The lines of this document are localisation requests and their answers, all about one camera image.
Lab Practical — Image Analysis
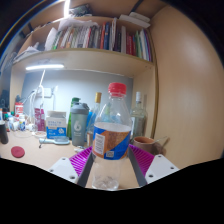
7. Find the glass bottle with gold cap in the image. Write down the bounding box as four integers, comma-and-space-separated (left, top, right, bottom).
86, 91, 103, 147

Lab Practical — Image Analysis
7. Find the pink box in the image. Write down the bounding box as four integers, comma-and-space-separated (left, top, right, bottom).
33, 107, 47, 132

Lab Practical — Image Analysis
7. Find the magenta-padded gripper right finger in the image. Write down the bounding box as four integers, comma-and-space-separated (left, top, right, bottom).
127, 143, 180, 188

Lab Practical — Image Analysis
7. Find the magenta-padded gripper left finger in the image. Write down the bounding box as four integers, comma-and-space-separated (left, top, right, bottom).
47, 145, 95, 188

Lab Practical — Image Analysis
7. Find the green bottle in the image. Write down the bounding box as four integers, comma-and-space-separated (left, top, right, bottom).
66, 96, 81, 140

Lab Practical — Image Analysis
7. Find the wooden bookshelf with books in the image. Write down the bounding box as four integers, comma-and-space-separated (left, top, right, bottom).
9, 0, 158, 79

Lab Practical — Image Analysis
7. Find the small white blue-labelled bottle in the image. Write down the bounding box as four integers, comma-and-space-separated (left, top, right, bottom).
18, 113, 27, 132

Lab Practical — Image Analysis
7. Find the white cable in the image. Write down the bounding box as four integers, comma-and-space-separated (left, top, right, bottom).
29, 69, 47, 125

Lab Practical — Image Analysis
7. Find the clear glass bottle white cap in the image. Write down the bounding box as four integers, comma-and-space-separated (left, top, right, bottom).
130, 91, 149, 141

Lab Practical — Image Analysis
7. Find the light blue hairbrush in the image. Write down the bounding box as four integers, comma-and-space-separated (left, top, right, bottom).
38, 136, 71, 146

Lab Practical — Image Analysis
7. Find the white and blue carton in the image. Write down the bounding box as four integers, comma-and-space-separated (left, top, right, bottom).
45, 110, 68, 140

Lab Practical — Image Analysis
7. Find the clear red-capped drink bottle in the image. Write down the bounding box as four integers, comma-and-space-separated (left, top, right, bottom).
90, 82, 133, 192

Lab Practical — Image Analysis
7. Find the black cylinder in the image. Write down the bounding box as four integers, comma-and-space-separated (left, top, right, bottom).
0, 120, 10, 145

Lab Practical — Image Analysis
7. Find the grey shaker bottle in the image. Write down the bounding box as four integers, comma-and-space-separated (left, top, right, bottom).
69, 102, 91, 147

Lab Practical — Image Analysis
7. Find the white wall socket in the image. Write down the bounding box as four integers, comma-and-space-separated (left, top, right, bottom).
42, 86, 55, 99

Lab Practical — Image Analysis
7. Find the flat round red coaster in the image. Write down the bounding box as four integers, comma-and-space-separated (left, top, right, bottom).
10, 145, 26, 159

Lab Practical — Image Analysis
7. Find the brown ceramic mug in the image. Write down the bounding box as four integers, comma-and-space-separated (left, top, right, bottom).
132, 135, 157, 155

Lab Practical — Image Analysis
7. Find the white strip light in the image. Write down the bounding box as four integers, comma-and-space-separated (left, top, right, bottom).
25, 63, 66, 71

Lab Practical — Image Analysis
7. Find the red and white jar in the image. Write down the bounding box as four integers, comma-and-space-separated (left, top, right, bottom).
14, 102, 25, 118

